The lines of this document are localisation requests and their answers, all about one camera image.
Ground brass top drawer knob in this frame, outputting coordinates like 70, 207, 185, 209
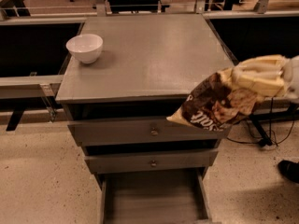
150, 128, 159, 136

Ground brass middle drawer knob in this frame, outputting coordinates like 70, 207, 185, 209
150, 160, 157, 168

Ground brown chip bag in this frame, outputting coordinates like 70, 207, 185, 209
166, 68, 264, 132

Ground brass drawer knob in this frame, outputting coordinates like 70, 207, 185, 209
150, 128, 159, 136
150, 160, 157, 168

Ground grey middle drawer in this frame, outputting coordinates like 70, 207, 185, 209
85, 148, 218, 174

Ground black shoe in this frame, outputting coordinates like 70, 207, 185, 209
278, 160, 299, 183

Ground black table leg right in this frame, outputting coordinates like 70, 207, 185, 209
249, 114, 273, 147

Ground black table leg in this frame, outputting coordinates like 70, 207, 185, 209
249, 114, 273, 147
6, 109, 24, 132

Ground grey wooden drawer cabinet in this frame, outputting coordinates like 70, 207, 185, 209
55, 13, 249, 175

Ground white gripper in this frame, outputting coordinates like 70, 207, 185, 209
233, 55, 299, 104

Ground black table leg left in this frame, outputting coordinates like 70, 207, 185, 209
6, 109, 24, 132

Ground grey bottom drawer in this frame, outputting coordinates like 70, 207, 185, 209
100, 169, 220, 224

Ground grey drawer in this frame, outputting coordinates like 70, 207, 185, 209
100, 169, 220, 224
68, 117, 230, 147
85, 148, 218, 174

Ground white ceramic bowl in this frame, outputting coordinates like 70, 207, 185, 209
66, 34, 104, 63

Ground grey top drawer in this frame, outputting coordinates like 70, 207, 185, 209
68, 117, 230, 147

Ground black floor cables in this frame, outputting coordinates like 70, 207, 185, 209
225, 96, 296, 147

